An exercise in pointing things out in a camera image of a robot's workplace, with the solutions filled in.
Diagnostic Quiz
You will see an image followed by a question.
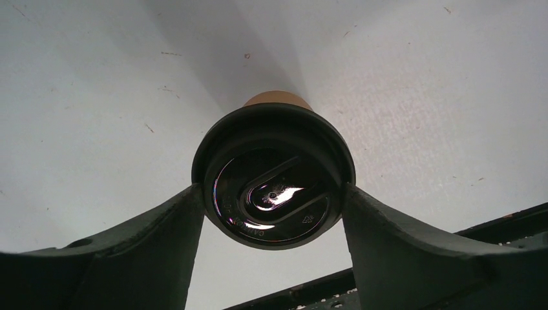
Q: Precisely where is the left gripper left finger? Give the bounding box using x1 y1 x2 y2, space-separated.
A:
1 184 204 309

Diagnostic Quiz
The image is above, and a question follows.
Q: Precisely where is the black plastic cup lid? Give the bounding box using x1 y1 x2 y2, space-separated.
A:
191 103 356 251

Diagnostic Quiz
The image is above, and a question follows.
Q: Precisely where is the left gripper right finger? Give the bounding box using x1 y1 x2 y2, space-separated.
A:
341 183 548 310

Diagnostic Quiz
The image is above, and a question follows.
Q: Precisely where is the brown paper coffee cup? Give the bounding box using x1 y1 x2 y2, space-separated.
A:
244 90 313 111

